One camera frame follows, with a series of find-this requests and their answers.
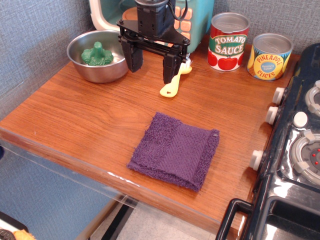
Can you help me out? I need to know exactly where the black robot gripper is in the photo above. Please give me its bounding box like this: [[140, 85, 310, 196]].
[[116, 0, 190, 85]]

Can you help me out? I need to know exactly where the yellow toy dish brush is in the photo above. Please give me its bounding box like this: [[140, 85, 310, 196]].
[[159, 59, 192, 98]]

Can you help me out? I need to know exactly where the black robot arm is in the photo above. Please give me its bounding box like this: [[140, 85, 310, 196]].
[[117, 0, 190, 84]]

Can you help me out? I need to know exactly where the silver metal bowl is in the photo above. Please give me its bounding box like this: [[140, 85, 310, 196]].
[[67, 30, 129, 84]]

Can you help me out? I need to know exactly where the orange microwave turntable plate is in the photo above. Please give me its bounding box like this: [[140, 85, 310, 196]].
[[122, 7, 138, 21]]

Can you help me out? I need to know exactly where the green toy broccoli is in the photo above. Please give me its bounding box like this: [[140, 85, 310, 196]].
[[81, 41, 114, 67]]

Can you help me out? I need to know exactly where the teal toy microwave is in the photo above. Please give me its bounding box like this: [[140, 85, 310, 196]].
[[88, 0, 214, 53]]

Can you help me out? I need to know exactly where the tomato sauce can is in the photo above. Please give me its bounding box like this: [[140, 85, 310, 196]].
[[207, 12, 250, 72]]

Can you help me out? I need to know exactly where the purple folded cloth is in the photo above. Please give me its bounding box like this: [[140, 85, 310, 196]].
[[127, 112, 220, 192]]

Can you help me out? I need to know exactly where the pineapple slices can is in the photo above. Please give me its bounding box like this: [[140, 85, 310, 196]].
[[247, 33, 294, 81]]

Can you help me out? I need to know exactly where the black toy stove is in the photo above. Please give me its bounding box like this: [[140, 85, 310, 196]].
[[216, 43, 320, 240]]

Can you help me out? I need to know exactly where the orange furry object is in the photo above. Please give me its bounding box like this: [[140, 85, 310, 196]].
[[0, 229, 36, 240]]

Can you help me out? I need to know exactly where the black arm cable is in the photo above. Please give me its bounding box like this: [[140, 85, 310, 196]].
[[166, 0, 189, 21]]

